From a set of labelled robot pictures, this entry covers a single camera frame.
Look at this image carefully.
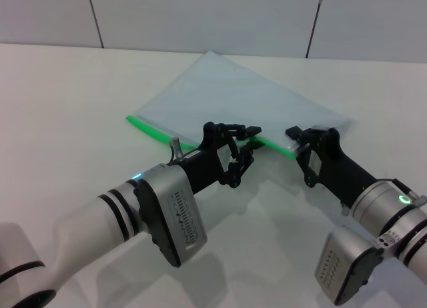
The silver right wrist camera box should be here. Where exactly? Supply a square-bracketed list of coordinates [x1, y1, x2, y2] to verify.
[314, 230, 385, 306]

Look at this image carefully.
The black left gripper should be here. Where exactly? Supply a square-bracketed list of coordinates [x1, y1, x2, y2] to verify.
[175, 121, 265, 196]

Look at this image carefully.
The clear green-zip document bag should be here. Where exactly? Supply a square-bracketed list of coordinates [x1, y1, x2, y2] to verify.
[125, 50, 355, 161]

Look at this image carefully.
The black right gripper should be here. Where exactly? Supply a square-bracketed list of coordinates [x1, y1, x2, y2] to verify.
[284, 125, 378, 209]

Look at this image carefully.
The silver cylindrical connector stub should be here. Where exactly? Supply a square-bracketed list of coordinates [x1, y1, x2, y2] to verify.
[170, 137, 185, 159]

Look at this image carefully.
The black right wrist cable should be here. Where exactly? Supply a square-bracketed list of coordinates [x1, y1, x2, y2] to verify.
[392, 177, 427, 203]

